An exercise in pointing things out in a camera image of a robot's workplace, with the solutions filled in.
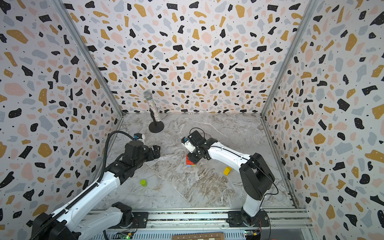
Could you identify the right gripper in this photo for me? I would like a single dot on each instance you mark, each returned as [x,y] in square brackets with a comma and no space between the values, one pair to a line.
[197,151]

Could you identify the black microphone stand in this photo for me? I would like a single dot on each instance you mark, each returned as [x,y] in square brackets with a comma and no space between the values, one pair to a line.
[155,126]

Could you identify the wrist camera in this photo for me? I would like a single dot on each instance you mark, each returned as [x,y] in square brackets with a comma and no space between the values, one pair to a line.
[188,145]
[139,137]

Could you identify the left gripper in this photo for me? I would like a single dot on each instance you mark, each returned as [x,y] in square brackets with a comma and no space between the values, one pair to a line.
[151,155]

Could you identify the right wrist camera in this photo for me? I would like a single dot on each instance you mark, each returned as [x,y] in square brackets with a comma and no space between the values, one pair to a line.
[188,145]

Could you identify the cardboard wooden tray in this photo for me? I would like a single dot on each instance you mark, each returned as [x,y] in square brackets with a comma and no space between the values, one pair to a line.
[201,236]

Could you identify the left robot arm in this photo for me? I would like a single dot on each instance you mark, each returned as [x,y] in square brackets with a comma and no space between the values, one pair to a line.
[47,227]

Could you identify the glitter silver microphone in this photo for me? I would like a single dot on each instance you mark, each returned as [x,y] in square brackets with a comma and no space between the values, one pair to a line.
[153,108]

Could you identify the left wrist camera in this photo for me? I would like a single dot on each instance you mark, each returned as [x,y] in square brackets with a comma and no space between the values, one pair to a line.
[139,137]

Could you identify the yellow block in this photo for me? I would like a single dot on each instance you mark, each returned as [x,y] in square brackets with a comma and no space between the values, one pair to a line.
[227,171]

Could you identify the lime green round block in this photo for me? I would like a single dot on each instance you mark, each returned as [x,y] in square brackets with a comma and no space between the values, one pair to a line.
[144,183]

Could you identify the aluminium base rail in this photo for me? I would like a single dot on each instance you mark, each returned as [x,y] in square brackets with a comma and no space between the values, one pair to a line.
[186,219]

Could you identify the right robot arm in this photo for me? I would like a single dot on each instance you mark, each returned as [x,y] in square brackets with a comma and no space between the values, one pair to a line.
[257,178]

